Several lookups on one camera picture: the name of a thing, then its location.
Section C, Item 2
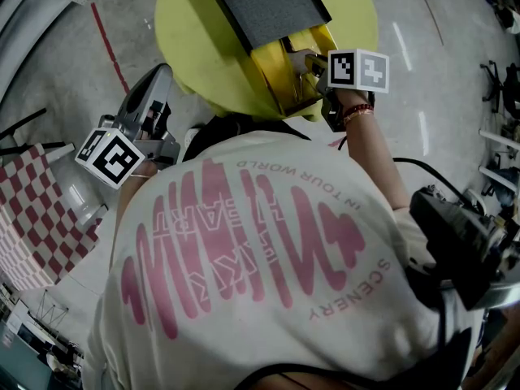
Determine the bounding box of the person's left forearm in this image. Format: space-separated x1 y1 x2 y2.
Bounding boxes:
118 161 160 205

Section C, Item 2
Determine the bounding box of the black cable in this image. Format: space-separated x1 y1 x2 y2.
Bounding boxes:
392 157 469 202

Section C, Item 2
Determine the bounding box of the black body-worn device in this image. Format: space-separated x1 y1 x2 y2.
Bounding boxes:
407 184 520 312

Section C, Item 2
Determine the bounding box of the black office chair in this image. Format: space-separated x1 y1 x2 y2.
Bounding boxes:
479 59 520 120

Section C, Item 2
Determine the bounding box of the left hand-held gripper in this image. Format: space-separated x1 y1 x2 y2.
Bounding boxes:
75 63 182 190

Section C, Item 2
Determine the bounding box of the red bead bracelet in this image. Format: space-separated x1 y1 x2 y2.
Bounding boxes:
342 102 375 127

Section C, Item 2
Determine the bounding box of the white shirt with pink print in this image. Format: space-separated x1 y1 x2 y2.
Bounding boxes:
80 130 488 390

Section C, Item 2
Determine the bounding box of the round yellow-green table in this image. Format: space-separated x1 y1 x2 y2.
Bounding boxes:
154 0 379 124

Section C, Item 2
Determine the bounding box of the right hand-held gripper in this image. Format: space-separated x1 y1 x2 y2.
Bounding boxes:
304 48 390 133

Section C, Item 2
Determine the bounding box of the person's right forearm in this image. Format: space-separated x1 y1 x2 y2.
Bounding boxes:
343 89 411 210

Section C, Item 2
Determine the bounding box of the grey metal stool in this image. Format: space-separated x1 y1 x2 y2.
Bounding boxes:
44 142 110 228

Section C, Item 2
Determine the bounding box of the red white checkered cloth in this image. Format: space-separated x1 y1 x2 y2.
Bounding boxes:
0 142 102 293

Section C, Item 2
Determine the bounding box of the yellow container with black lid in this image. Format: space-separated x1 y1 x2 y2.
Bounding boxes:
201 0 336 118

